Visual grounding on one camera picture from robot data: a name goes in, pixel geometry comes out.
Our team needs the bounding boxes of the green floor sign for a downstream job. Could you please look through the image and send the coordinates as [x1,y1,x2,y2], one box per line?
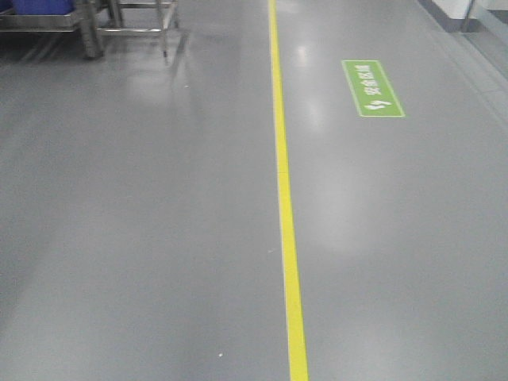
[341,60,406,117]

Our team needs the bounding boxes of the blue crate on cart left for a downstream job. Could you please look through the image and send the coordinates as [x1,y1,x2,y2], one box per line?
[11,0,75,15]

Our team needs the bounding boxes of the steel wheeled cart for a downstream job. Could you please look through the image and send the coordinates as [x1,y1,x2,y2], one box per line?
[1,1,179,59]

